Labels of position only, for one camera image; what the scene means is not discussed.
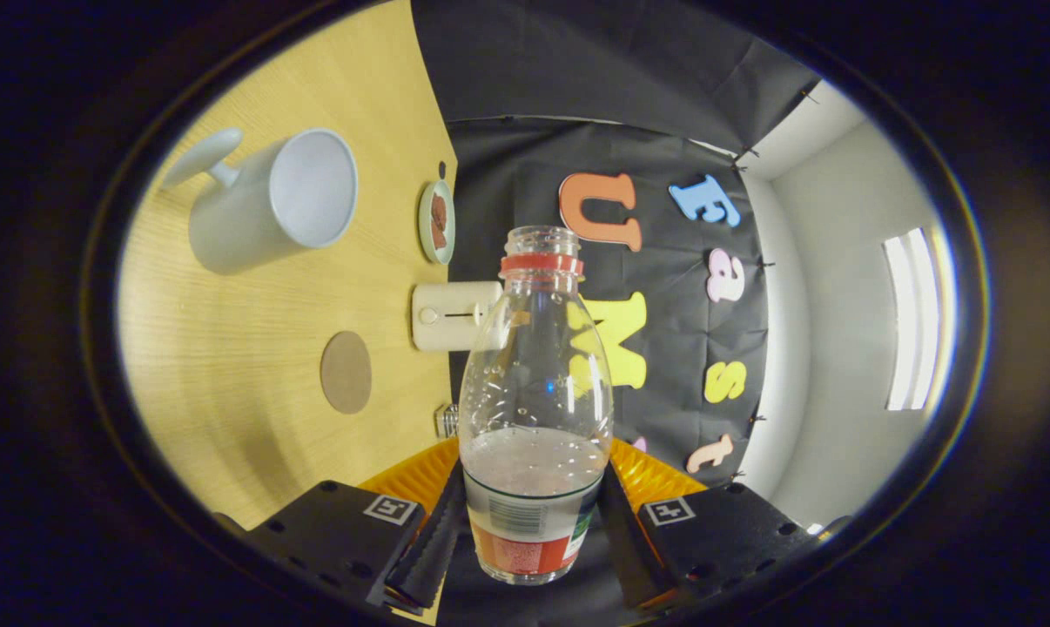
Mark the white cup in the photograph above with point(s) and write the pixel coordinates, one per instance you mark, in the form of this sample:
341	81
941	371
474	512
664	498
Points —
238	218

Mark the wooden table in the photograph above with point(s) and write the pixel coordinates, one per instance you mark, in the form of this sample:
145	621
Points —
255	366

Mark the black backdrop cloth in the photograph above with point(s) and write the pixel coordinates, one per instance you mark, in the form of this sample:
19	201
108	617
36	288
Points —
577	78

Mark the brown meat piece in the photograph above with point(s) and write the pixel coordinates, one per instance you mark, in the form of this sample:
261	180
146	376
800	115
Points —
439	209
440	237

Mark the pale green plate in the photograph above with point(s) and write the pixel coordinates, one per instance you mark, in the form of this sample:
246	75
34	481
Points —
424	222

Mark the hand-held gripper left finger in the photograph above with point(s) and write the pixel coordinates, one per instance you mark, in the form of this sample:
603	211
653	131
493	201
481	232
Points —
434	540

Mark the white toaster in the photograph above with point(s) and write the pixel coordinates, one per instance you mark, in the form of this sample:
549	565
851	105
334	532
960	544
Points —
451	318

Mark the clear juice bottle red label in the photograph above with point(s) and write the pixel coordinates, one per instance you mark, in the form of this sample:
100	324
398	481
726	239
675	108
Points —
534	488

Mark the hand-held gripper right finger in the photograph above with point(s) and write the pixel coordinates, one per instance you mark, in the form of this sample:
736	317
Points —
625	549

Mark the long ceiling light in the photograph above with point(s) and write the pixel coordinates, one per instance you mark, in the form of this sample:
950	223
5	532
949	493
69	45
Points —
912	318

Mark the round brown coaster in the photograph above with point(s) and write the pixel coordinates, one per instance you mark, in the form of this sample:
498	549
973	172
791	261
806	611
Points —
346	373

